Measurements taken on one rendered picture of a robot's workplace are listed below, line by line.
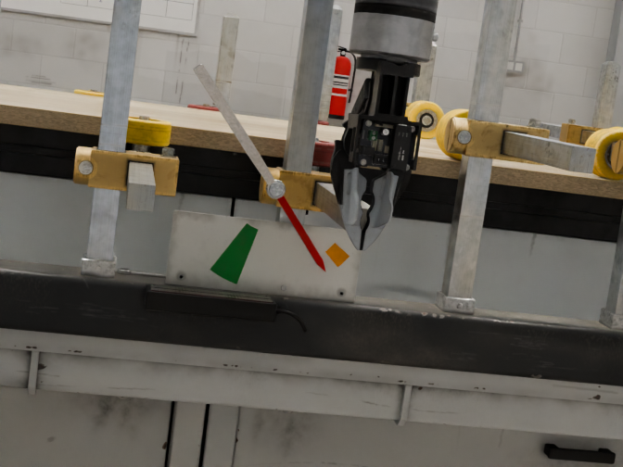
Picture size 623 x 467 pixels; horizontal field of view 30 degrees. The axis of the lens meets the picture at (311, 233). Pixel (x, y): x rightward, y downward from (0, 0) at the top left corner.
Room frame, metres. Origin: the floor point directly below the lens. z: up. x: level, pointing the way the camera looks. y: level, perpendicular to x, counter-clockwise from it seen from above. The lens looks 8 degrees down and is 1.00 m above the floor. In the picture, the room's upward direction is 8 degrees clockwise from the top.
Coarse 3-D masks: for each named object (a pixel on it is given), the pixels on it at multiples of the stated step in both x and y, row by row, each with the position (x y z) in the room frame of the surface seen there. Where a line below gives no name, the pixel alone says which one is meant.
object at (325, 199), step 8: (320, 184) 1.53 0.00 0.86; (328, 184) 1.54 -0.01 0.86; (320, 192) 1.52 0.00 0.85; (328, 192) 1.46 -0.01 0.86; (320, 200) 1.51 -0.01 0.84; (328, 200) 1.45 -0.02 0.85; (336, 200) 1.40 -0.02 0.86; (320, 208) 1.50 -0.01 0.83; (328, 208) 1.44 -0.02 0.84; (336, 208) 1.40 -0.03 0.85; (336, 216) 1.39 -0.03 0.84
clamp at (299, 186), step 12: (276, 168) 1.58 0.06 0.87; (264, 180) 1.55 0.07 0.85; (288, 180) 1.56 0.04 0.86; (300, 180) 1.56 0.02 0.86; (312, 180) 1.56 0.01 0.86; (324, 180) 1.56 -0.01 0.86; (264, 192) 1.55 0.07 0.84; (288, 192) 1.56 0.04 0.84; (300, 192) 1.56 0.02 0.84; (312, 192) 1.56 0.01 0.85; (276, 204) 1.55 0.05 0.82; (300, 204) 1.56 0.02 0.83; (312, 204) 1.56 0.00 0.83
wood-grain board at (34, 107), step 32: (0, 96) 1.88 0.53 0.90; (32, 96) 2.03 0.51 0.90; (64, 96) 2.19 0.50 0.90; (96, 96) 2.39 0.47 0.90; (64, 128) 1.70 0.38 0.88; (96, 128) 1.71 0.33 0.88; (192, 128) 1.73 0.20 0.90; (224, 128) 1.85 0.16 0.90; (256, 128) 1.98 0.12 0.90; (320, 128) 2.33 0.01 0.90; (448, 160) 1.80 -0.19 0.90; (576, 192) 1.84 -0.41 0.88; (608, 192) 1.84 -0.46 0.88
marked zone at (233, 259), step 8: (248, 224) 1.55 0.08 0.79; (240, 232) 1.55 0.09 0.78; (248, 232) 1.55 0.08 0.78; (256, 232) 1.55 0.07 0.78; (240, 240) 1.55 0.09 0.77; (248, 240) 1.55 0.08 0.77; (232, 248) 1.54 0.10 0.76; (240, 248) 1.55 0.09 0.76; (248, 248) 1.55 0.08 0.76; (224, 256) 1.54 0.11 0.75; (232, 256) 1.54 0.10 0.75; (240, 256) 1.55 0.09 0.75; (216, 264) 1.54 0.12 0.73; (224, 264) 1.54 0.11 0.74; (232, 264) 1.54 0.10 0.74; (240, 264) 1.55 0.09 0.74; (216, 272) 1.54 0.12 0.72; (224, 272) 1.54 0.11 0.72; (232, 272) 1.55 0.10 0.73; (240, 272) 1.55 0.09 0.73; (232, 280) 1.55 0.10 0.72
